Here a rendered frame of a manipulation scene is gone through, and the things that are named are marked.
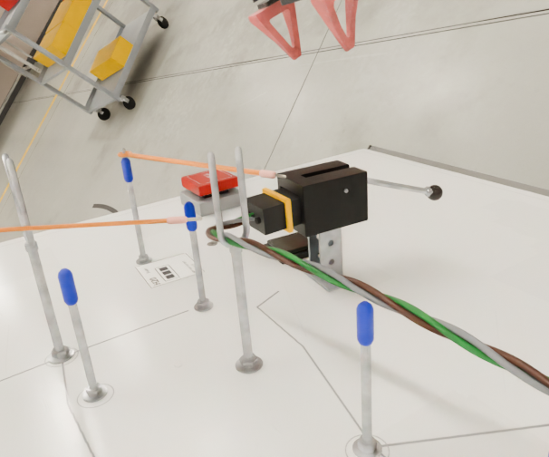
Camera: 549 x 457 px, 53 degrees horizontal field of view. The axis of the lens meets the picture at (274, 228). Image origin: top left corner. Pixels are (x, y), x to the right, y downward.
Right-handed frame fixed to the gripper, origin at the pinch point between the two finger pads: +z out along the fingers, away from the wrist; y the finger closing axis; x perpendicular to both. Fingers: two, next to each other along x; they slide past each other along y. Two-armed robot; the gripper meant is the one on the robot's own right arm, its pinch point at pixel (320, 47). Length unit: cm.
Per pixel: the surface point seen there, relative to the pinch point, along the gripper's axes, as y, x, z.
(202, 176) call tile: -2.0, -21.4, 5.3
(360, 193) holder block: 23.9, -22.3, 4.2
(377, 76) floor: -107, 117, 54
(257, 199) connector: 20.1, -28.4, 1.1
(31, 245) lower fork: 17.4, -42.6, -4.8
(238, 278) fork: 26.5, -35.4, 1.2
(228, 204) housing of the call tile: 1.2, -21.6, 8.6
